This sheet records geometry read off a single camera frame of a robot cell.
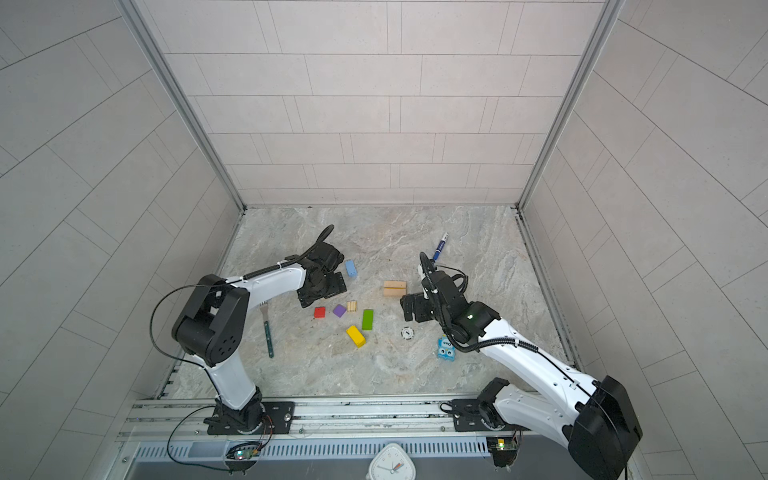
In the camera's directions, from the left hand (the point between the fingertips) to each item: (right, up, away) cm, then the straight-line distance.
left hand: (341, 288), depth 94 cm
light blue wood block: (+3, +6, +2) cm, 7 cm away
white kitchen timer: (+17, -32, -30) cm, 47 cm away
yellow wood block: (+7, -11, -12) cm, 18 cm away
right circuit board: (+43, -32, -26) cm, 59 cm away
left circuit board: (-15, -30, -30) cm, 45 cm away
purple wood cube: (+1, -6, -5) cm, 8 cm away
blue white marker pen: (+33, +13, +10) cm, 37 cm away
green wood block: (+9, -8, -7) cm, 14 cm away
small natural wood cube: (+4, -4, -5) cm, 8 cm away
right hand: (+23, 0, -15) cm, 27 cm away
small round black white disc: (+21, -11, -10) cm, 25 cm away
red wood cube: (-5, -6, -5) cm, 10 cm away
